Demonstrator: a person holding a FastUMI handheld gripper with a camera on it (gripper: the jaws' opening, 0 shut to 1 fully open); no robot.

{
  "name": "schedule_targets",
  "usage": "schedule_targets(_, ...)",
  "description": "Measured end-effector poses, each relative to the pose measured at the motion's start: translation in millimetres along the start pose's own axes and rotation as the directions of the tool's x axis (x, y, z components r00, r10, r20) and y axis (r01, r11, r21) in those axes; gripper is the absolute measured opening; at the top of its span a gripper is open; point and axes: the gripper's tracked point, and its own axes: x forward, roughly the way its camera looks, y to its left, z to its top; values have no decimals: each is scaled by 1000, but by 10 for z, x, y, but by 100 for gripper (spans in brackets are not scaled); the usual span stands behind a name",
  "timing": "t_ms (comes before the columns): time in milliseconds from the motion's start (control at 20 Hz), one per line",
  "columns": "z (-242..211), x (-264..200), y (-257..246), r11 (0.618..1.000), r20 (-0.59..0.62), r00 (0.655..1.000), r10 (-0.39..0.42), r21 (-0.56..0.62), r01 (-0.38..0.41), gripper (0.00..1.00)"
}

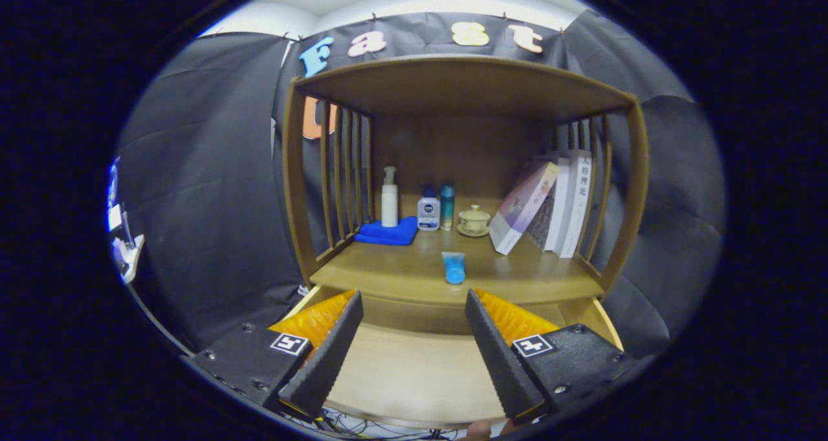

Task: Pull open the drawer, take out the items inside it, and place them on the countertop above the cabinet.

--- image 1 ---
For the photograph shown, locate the white pump bottle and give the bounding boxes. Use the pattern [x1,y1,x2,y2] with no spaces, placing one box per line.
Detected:
[381,166,399,228]

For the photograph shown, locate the wooden countertop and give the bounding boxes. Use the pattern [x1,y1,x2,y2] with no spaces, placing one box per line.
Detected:
[309,224,605,306]

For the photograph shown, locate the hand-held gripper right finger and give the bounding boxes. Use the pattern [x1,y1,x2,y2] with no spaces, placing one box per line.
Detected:
[464,288,638,425]

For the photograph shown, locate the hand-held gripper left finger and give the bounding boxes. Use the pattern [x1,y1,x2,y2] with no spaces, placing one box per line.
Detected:
[188,290,364,421]

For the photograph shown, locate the purple white leaning book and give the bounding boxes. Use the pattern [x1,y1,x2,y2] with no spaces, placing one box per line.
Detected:
[488,162,561,256]

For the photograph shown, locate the white lotion bottle blue cap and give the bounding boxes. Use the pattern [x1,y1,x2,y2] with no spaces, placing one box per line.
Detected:
[417,186,441,232]

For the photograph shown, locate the brown wooden drawer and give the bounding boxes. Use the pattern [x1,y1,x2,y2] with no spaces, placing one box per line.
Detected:
[285,285,625,429]

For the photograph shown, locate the ceramic lidded teacup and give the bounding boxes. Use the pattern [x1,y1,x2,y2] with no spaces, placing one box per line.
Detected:
[457,205,492,238]

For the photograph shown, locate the black floor cables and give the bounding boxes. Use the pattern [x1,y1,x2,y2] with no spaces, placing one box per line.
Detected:
[317,409,453,438]

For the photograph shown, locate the plain white book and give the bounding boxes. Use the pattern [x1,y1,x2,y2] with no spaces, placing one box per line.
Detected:
[543,156,573,253]

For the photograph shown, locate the brown wooden cabinet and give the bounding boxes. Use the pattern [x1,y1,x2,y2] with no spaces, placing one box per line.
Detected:
[282,54,649,338]

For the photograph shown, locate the blue folded cloth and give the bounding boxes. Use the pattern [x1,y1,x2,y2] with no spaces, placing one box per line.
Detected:
[354,216,420,246]

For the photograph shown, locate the white book black characters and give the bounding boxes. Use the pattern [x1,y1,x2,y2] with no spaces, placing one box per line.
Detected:
[560,150,593,259]

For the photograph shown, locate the blue white tube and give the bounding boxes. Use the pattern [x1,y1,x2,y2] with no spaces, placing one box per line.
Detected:
[442,252,466,285]

